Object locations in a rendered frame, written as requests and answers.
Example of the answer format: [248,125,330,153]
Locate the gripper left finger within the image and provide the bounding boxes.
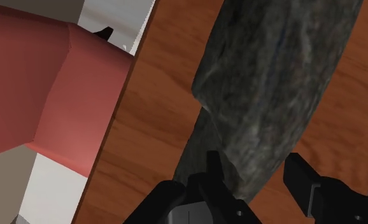
[123,150,262,224]

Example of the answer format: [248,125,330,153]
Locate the brown wooden table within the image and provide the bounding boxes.
[72,0,368,224]

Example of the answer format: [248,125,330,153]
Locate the red robot stand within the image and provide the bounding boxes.
[0,1,134,178]

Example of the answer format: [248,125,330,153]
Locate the dark grey mottled oblong object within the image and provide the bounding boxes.
[172,0,365,204]

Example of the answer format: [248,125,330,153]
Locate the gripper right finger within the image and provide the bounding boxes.
[283,152,368,224]

